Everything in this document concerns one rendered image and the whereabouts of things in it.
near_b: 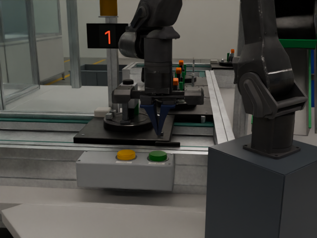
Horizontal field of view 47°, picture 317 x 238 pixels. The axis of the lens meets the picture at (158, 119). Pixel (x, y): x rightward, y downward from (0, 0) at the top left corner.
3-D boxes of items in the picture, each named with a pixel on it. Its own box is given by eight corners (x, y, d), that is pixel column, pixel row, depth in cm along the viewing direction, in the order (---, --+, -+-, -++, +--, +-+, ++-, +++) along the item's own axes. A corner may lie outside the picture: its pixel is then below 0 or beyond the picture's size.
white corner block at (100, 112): (109, 123, 110) (108, 110, 109) (94, 123, 110) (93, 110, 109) (112, 119, 114) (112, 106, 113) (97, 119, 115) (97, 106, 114)
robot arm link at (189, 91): (204, 63, 71) (204, 59, 77) (109, 62, 72) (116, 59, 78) (203, 105, 73) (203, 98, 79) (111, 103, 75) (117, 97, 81)
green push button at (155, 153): (166, 165, 78) (166, 157, 78) (147, 165, 79) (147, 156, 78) (167, 158, 82) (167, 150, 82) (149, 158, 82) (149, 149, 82)
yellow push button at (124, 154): (133, 164, 79) (133, 156, 78) (115, 164, 79) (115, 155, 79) (136, 157, 83) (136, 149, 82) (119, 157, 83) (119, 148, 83)
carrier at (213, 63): (253, 71, 214) (254, 49, 210) (211, 71, 216) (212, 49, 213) (247, 66, 237) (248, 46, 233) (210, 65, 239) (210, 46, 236)
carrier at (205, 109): (212, 121, 113) (214, 80, 109) (135, 118, 115) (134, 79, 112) (210, 103, 136) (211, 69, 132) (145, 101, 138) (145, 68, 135)
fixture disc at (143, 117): (151, 133, 94) (151, 125, 94) (97, 131, 95) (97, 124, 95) (156, 118, 107) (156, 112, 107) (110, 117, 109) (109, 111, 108)
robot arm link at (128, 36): (178, 2, 73) (141, 4, 81) (145, 1, 68) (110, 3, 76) (177, 60, 76) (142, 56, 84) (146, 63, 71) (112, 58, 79)
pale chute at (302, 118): (308, 136, 86) (311, 127, 83) (250, 131, 90) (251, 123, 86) (308, 44, 99) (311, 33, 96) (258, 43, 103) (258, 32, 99)
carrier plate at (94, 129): (169, 148, 89) (169, 140, 89) (73, 144, 92) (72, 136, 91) (174, 121, 112) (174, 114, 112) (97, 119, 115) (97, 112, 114)
